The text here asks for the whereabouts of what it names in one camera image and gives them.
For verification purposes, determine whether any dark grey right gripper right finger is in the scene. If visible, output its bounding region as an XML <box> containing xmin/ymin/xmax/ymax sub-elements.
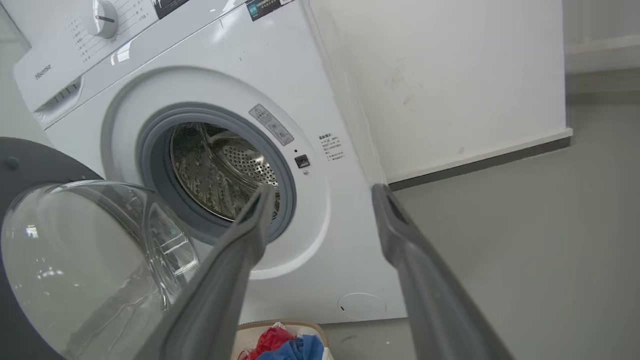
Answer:
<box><xmin>371</xmin><ymin>183</ymin><xmax>514</xmax><ymax>360</ymax></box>

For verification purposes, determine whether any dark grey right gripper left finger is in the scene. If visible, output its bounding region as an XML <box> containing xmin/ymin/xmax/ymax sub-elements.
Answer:
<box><xmin>138</xmin><ymin>183</ymin><xmax>276</xmax><ymax>360</ymax></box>

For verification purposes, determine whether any washing machine door with glass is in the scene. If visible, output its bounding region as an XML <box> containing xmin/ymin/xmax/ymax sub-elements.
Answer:
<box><xmin>0</xmin><ymin>137</ymin><xmax>213</xmax><ymax>360</ymax></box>

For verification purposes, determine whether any grey rubber door gasket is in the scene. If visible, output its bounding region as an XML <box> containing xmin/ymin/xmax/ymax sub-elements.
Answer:
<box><xmin>137</xmin><ymin>102</ymin><xmax>298</xmax><ymax>246</ymax></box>

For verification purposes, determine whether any white front-load washing machine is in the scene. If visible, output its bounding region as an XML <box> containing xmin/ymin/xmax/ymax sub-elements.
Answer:
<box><xmin>12</xmin><ymin>0</ymin><xmax>408</xmax><ymax>326</ymax></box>

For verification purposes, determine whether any beige laundry basket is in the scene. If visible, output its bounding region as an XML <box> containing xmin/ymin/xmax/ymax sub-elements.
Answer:
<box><xmin>233</xmin><ymin>320</ymin><xmax>331</xmax><ymax>360</ymax></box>

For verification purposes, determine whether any red garment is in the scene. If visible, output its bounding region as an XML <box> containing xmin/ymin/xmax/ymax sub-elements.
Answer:
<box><xmin>238</xmin><ymin>326</ymin><xmax>297</xmax><ymax>360</ymax></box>

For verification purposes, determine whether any blue garment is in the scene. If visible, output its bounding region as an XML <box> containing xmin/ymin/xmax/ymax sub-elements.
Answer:
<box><xmin>256</xmin><ymin>334</ymin><xmax>325</xmax><ymax>360</ymax></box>

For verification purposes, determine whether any stainless steel perforated drum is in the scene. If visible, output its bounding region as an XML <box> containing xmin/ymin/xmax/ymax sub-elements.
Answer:
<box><xmin>169</xmin><ymin>122</ymin><xmax>281</xmax><ymax>222</ymax></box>

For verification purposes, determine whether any dark grey baseboard strip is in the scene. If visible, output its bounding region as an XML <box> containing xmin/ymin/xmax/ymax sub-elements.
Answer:
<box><xmin>388</xmin><ymin>136</ymin><xmax>572</xmax><ymax>192</ymax></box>

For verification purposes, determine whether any grey warning sticker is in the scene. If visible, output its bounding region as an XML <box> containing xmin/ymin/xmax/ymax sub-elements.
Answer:
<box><xmin>248</xmin><ymin>103</ymin><xmax>295</xmax><ymax>147</ymax></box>

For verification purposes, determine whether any white detergent drawer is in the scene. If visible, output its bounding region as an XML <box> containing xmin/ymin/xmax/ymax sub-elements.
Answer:
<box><xmin>13</xmin><ymin>50</ymin><xmax>86</xmax><ymax>130</ymax></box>

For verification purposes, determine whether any black display panel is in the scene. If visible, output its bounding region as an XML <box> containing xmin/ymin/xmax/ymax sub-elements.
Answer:
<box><xmin>151</xmin><ymin>0</ymin><xmax>192</xmax><ymax>21</ymax></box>

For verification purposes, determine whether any black energy label sticker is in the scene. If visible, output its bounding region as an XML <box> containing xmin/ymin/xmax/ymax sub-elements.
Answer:
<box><xmin>245</xmin><ymin>0</ymin><xmax>297</xmax><ymax>22</ymax></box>

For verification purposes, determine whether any white program dial knob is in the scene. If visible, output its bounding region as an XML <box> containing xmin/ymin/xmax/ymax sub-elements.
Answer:
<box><xmin>80</xmin><ymin>0</ymin><xmax>120</xmax><ymax>40</ymax></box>

